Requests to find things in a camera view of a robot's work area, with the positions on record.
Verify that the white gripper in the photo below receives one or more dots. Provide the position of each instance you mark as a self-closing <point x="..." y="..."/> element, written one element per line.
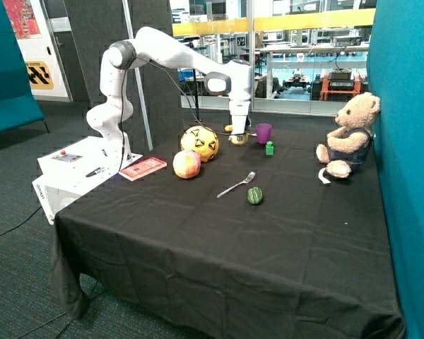
<point x="239" y="112"/>

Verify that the yellow black soccer ball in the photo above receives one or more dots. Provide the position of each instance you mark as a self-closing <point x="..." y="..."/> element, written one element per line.
<point x="202" y="141"/>

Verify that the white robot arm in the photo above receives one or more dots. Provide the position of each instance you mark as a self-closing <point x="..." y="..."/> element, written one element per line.
<point x="233" y="79"/>

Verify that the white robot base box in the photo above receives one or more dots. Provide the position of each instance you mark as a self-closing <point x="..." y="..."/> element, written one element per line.
<point x="74" y="170"/>

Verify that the purple plastic cup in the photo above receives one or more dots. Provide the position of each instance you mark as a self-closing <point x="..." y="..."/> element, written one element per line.
<point x="263" y="132"/>

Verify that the green toy block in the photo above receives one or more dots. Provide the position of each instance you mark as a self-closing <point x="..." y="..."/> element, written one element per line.
<point x="269" y="148"/>

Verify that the white workbench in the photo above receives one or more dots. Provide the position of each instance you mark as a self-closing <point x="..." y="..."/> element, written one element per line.
<point x="299" y="67"/>

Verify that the silver fork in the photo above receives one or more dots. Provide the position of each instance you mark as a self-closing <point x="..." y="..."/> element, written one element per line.
<point x="247" y="180"/>

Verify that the pink yellow soft ball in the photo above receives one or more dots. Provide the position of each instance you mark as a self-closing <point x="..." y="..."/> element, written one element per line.
<point x="186" y="164"/>

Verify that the green toy bell pepper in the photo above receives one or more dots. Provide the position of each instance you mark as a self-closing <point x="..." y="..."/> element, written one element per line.
<point x="255" y="196"/>

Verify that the orange black wheeled robot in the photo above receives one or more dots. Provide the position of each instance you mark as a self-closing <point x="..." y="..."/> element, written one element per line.
<point x="338" y="85"/>

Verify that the brown teddy bear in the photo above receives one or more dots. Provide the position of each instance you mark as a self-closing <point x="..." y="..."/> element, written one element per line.
<point x="347" y="147"/>

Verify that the red book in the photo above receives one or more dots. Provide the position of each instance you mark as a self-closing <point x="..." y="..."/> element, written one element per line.
<point x="143" y="168"/>

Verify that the black tablecloth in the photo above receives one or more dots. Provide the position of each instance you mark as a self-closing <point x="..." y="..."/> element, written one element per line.
<point x="310" y="261"/>

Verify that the black yellow sign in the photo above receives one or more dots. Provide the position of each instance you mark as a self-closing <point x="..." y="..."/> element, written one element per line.
<point x="39" y="75"/>

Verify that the teal sofa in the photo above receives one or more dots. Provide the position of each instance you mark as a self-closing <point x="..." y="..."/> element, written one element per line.
<point x="18" y="107"/>

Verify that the red poster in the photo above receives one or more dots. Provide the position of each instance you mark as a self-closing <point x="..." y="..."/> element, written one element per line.
<point x="22" y="18"/>

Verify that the teal partition wall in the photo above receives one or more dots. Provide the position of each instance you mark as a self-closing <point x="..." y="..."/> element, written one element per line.
<point x="396" y="72"/>

